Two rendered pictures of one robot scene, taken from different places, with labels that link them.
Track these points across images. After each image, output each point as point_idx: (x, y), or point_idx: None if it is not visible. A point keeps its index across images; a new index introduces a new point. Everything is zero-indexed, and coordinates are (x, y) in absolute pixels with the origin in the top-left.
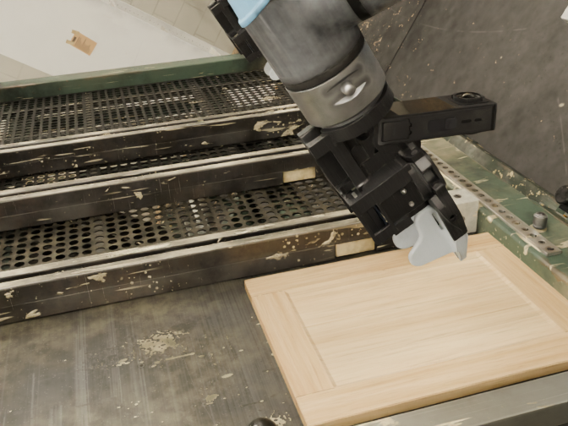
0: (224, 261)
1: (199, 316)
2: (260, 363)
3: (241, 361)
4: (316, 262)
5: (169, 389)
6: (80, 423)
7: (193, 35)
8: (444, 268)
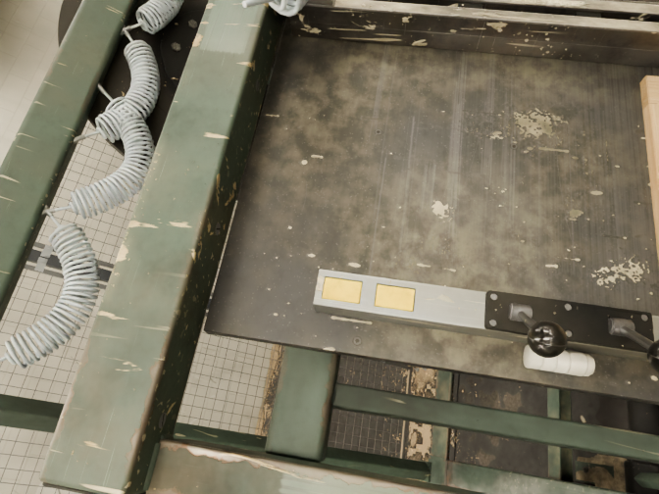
0: (634, 45)
1: (582, 104)
2: (633, 191)
3: (614, 180)
4: None
5: (536, 186)
6: (450, 193)
7: None
8: None
